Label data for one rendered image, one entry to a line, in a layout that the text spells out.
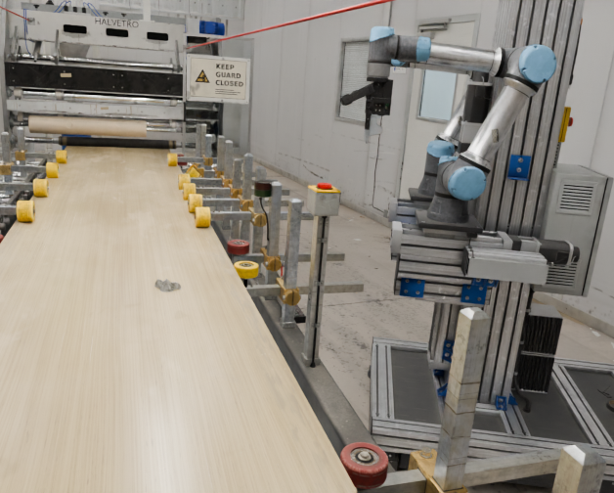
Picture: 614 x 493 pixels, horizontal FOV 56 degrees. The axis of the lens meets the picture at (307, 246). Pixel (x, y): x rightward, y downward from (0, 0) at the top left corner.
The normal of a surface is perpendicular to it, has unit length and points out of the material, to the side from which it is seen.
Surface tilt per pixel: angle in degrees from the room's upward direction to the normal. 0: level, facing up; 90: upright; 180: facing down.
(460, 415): 90
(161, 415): 0
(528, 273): 90
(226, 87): 90
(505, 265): 90
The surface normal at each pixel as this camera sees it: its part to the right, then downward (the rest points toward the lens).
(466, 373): 0.29, 0.29
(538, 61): 0.07, 0.17
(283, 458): 0.07, -0.96
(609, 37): -0.92, 0.05
